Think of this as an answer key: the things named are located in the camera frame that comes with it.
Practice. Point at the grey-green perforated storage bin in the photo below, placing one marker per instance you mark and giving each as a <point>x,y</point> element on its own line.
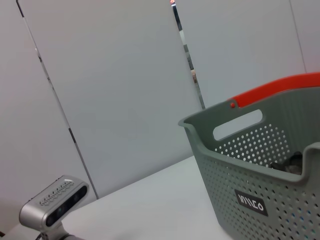
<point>225,175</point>

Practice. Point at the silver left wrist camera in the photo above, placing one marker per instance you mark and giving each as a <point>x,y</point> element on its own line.
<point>50,205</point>

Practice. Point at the dark clay teapot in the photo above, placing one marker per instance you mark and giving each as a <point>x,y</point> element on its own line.
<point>290,162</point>

